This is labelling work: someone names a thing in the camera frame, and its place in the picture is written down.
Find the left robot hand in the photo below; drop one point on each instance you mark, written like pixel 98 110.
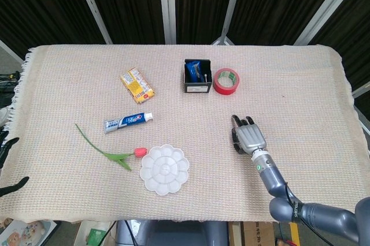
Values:
pixel 10 185

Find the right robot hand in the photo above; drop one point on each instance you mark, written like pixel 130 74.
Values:
pixel 248 137

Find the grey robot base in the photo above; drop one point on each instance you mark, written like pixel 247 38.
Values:
pixel 170 233

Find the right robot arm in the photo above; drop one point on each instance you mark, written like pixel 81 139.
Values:
pixel 300 199

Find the illustrated paper box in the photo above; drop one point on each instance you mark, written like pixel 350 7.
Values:
pixel 24 233

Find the red tape roll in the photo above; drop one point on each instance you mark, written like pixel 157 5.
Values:
pixel 226 81

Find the beige woven tablecloth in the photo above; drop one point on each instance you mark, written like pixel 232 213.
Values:
pixel 179 107

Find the black open box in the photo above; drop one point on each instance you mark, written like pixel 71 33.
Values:
pixel 197 76

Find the blue packet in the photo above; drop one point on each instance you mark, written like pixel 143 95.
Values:
pixel 194 70

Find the white flower-shaped paint palette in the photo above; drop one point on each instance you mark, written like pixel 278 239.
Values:
pixel 164 169

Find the cardboard box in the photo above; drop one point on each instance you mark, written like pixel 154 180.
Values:
pixel 254 234

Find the green card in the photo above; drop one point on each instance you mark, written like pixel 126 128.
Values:
pixel 96 236

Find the artificial red tulip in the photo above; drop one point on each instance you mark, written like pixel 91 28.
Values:
pixel 115 156

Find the toothpaste tube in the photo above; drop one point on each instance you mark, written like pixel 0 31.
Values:
pixel 127 121

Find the yellow snack box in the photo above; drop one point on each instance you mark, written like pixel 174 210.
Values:
pixel 137 85

